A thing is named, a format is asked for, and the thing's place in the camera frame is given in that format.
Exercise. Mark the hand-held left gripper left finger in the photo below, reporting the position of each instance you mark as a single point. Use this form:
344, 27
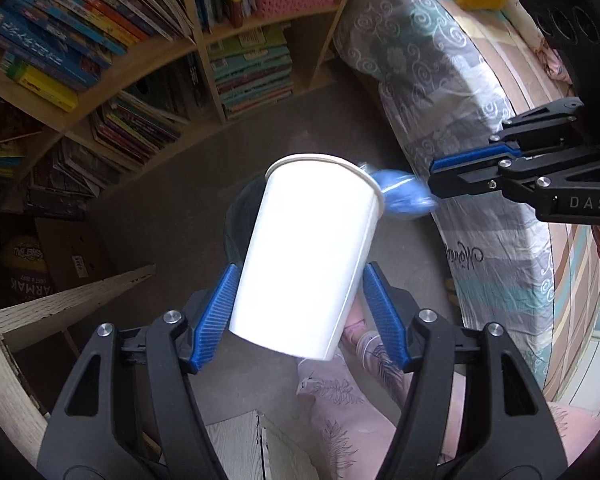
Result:
214, 317

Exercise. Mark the stack of colourful magazines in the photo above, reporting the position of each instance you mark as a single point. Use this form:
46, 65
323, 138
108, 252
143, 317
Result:
135, 125

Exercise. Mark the pink floral blanket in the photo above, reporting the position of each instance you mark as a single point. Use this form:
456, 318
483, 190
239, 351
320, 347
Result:
550, 60

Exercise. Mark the stack of teal books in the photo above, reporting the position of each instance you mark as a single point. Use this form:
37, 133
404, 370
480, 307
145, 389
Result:
252, 75

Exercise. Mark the white paper cup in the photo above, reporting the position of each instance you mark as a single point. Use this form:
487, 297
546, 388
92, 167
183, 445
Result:
305, 260

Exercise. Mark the pink patterned pajama pants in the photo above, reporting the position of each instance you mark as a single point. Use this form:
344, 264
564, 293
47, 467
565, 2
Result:
340, 410

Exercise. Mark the stack of dark books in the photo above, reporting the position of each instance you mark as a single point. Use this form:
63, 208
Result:
70, 175

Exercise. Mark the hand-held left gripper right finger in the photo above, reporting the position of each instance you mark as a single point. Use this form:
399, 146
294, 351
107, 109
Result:
386, 317

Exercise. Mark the slanted row of colourful books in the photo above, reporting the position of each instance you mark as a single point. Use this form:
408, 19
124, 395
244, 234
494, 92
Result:
70, 25

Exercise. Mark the black trash bin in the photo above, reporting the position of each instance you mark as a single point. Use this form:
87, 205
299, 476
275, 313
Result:
240, 220

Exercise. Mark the bed with patterned sheet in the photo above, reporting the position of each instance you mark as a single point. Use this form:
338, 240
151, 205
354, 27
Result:
430, 60

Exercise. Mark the wooden bookshelf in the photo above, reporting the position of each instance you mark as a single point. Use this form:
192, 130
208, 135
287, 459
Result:
152, 67

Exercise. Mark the blue plastic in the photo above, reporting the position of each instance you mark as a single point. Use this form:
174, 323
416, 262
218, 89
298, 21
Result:
402, 197

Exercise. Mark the cardboard box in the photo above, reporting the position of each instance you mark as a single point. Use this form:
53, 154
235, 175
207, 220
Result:
65, 250

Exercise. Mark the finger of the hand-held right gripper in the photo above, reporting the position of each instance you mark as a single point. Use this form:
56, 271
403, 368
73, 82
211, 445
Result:
460, 182
480, 157

